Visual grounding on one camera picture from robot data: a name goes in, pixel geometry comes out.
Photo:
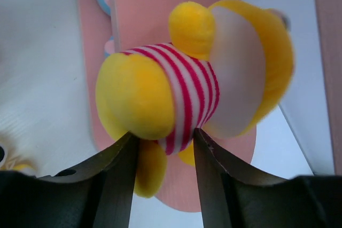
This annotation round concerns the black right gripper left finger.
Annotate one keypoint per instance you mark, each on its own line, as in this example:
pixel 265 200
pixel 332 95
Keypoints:
pixel 97 192

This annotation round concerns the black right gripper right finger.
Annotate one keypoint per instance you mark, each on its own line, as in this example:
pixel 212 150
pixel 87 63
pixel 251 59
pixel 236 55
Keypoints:
pixel 234 193

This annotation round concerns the white plush, yellow glasses, table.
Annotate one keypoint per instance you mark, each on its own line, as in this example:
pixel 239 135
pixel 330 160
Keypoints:
pixel 13 157

